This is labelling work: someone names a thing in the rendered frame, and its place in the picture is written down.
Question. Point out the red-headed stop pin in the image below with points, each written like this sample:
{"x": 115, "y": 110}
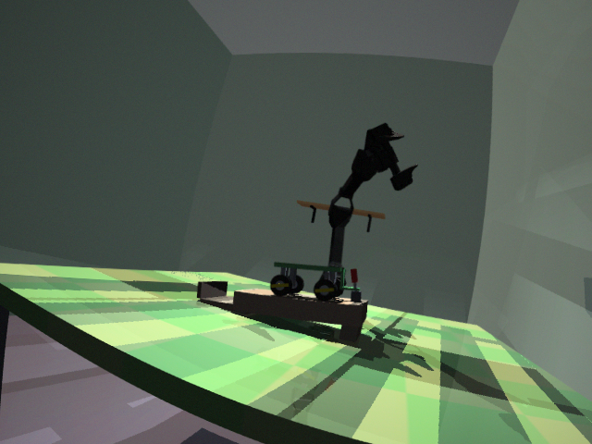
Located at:
{"x": 354, "y": 277}

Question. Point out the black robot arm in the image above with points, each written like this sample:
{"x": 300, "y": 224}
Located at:
{"x": 364, "y": 167}

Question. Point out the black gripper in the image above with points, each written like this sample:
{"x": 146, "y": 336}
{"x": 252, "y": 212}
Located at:
{"x": 383, "y": 134}

